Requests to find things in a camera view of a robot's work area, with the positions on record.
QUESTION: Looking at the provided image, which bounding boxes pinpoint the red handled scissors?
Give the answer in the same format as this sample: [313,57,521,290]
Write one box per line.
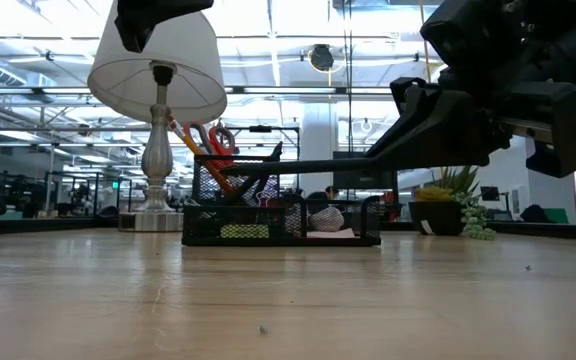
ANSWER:
[182,121,242,171]

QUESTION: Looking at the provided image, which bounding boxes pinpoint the person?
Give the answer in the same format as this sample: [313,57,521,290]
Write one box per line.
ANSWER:
[307,185,342,201]

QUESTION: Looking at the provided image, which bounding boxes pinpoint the black monitor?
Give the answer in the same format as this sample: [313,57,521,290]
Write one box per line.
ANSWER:
[332,173,399,191]

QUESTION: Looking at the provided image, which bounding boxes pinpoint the black binder clip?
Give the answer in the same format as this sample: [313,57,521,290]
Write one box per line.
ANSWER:
[254,178,280,209]

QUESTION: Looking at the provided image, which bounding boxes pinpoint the yellow hanging cable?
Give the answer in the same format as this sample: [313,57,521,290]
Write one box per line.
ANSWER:
[419,0,433,71]

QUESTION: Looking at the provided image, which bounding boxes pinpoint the black aluminium table frame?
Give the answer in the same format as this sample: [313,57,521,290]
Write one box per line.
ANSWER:
[0,214,576,243]

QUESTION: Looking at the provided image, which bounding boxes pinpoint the black office chair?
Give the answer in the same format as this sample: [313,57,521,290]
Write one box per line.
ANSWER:
[519,203,553,224]

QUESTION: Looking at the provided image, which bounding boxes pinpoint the clear bundled cable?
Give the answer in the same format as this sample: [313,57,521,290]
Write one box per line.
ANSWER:
[307,205,346,233]

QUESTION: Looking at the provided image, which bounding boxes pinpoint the black hanging cable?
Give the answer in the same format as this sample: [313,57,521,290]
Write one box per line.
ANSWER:
[342,0,357,161]

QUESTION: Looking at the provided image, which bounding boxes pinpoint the potted succulent plant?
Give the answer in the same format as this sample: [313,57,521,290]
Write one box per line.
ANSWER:
[407,165,498,242]

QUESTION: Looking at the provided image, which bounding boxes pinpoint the black ceiling cable reel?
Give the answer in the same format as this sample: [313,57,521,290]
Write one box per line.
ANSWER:
[309,43,336,73]

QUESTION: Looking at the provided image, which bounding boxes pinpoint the white shade table lamp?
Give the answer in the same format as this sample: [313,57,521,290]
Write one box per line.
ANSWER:
[86,0,229,233]

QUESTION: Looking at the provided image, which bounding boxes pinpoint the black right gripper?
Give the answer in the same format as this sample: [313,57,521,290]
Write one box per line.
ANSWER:
[367,0,576,179]

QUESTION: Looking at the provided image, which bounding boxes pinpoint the yellow pencil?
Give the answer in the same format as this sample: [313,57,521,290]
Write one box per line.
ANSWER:
[167,117,235,195]

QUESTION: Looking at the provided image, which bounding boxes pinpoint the black mesh desk organizer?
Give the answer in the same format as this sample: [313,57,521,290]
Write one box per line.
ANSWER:
[181,153,382,247]

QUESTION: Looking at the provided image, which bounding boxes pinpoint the pink sticky note pad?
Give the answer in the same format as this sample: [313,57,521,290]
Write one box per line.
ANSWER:
[307,227,357,240]

